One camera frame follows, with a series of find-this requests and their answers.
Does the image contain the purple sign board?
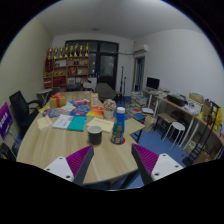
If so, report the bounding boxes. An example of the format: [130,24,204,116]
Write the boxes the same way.
[0,101,14,140]

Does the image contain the white booklet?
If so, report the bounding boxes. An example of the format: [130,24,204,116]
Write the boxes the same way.
[51,114,74,130]

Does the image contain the small tan upright box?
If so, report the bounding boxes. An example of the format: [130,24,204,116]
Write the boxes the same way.
[90,92,100,108]

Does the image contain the pink packet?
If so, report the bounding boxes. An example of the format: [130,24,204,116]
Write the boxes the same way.
[72,98,91,107]

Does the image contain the yellow gift box red ribbon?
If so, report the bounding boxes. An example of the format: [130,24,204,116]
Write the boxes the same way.
[49,92,67,109]

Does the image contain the wooden shelf unit with trophies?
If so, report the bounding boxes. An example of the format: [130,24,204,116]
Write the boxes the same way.
[42,43,91,89]

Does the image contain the kraft paper notebook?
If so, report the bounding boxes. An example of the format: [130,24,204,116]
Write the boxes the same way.
[87,116,115,134]

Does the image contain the stack of books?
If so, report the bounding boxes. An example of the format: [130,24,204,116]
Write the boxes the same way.
[129,90,149,114]

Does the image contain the brown wooden stool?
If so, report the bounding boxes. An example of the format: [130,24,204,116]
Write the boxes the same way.
[153,112,177,136]

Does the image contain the blue drink bottle white cap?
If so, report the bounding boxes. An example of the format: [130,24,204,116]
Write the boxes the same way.
[110,106,127,145]

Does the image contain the small round side table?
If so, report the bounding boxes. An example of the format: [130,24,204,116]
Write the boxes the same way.
[36,88,54,106]

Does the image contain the black mug white inside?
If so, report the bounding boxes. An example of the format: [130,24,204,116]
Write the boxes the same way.
[87,125,103,146]

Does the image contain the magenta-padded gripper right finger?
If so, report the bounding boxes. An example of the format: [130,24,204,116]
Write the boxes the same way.
[131,143,184,186]

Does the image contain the teal book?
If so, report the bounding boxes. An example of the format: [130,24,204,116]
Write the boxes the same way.
[66,115,88,132]

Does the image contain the flat round red coaster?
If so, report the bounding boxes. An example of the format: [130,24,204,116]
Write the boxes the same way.
[110,134,127,146]

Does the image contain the black office chair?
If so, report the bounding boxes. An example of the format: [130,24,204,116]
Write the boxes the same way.
[8,90,43,134]

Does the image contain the black bag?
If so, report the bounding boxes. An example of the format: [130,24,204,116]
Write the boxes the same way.
[0,143,16,161]

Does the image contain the pink flowers in white pot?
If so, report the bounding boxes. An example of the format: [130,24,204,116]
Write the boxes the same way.
[102,98,117,120]

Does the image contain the long wooden wall desk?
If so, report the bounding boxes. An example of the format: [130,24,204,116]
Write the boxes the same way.
[156,94,224,158]

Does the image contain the dark blue patterned book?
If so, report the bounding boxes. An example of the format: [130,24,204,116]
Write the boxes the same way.
[42,108,63,118]

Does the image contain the orange book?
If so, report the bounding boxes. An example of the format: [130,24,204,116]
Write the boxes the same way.
[86,106,105,118]

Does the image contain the cream notebook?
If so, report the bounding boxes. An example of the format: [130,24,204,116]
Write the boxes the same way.
[36,115,54,131]

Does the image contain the white round stool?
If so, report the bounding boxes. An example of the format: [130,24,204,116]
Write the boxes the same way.
[165,121,186,150]

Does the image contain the black framed glass door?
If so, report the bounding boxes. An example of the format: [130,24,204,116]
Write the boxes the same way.
[64,40,120,90]

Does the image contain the grey armchair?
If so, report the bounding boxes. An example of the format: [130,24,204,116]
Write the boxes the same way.
[94,82,118,101]

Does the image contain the black computer monitor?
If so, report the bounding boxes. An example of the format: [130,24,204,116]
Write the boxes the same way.
[146,76,161,90]

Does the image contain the white air conditioner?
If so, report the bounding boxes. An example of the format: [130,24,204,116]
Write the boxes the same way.
[133,44,149,54]

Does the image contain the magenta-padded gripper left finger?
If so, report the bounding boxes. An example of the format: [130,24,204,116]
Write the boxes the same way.
[43,144,95,187]

